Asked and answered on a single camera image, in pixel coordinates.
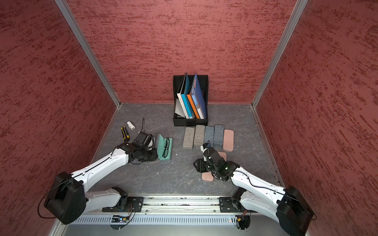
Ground green case black glasses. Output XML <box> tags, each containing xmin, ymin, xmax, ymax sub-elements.
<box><xmin>157</xmin><ymin>134</ymin><xmax>173</xmax><ymax>161</ymax></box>

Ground perforated vent strip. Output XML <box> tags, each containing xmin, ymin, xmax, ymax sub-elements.
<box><xmin>72</xmin><ymin>214</ymin><xmax>237</xmax><ymax>226</ymax></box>

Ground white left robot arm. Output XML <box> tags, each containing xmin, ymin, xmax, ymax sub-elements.
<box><xmin>40</xmin><ymin>137</ymin><xmax>158</xmax><ymax>225</ymax></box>

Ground aluminium left corner post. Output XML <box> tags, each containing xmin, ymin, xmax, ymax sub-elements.
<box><xmin>55</xmin><ymin>0</ymin><xmax>122</xmax><ymax>108</ymax></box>

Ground small white cylinder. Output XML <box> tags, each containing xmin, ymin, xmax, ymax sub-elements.
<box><xmin>127</xmin><ymin>121</ymin><xmax>135</xmax><ymax>130</ymax></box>

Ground orange book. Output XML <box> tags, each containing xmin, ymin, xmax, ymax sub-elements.
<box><xmin>187</xmin><ymin>85</ymin><xmax>201</xmax><ymax>119</ymax></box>

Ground blue folder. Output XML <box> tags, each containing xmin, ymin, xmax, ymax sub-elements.
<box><xmin>191</xmin><ymin>74</ymin><xmax>206</xmax><ymax>119</ymax></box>

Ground black mesh file holder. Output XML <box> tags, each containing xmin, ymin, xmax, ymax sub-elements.
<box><xmin>173</xmin><ymin>75</ymin><xmax>209</xmax><ymax>126</ymax></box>

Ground teal book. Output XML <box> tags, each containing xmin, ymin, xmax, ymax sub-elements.
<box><xmin>181</xmin><ymin>73</ymin><xmax>195</xmax><ymax>119</ymax></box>

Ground aluminium corner post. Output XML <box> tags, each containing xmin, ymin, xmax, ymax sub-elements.
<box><xmin>55</xmin><ymin>0</ymin><xmax>122</xmax><ymax>108</ymax></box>
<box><xmin>252</xmin><ymin>0</ymin><xmax>308</xmax><ymax>110</ymax></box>

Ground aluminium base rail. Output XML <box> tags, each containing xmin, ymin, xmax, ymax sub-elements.
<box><xmin>88</xmin><ymin>194</ymin><xmax>296</xmax><ymax>215</ymax></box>

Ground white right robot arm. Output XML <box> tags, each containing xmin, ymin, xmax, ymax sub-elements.
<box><xmin>194</xmin><ymin>144</ymin><xmax>315</xmax><ymax>236</ymax></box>

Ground white grey book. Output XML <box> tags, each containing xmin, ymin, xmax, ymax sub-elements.
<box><xmin>176</xmin><ymin>73</ymin><xmax>191</xmax><ymax>119</ymax></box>

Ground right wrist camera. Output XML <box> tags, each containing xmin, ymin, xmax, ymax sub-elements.
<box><xmin>200</xmin><ymin>143</ymin><xmax>211</xmax><ymax>153</ymax></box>

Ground aluminium right corner post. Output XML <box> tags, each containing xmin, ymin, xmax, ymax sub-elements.
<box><xmin>252</xmin><ymin>0</ymin><xmax>308</xmax><ymax>110</ymax></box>

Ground pink case yellow glasses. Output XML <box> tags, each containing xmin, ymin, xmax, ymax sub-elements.
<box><xmin>201</xmin><ymin>172</ymin><xmax>214</xmax><ymax>182</ymax></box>

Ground pink case dark sunglasses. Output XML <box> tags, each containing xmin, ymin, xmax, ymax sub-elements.
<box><xmin>218</xmin><ymin>151</ymin><xmax>227</xmax><ymax>161</ymax></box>

